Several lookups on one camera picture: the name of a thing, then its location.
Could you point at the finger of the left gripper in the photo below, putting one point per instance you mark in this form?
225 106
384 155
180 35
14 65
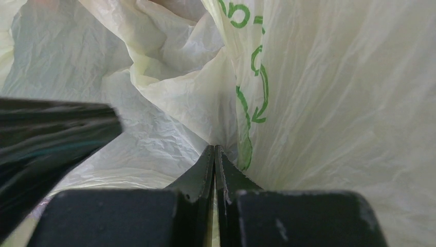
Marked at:
41 142

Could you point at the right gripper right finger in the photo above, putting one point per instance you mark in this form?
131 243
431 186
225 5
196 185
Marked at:
251 216

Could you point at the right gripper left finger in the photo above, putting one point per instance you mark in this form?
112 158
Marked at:
177 215

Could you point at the pale green plastic bag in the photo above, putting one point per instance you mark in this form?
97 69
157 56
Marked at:
301 94

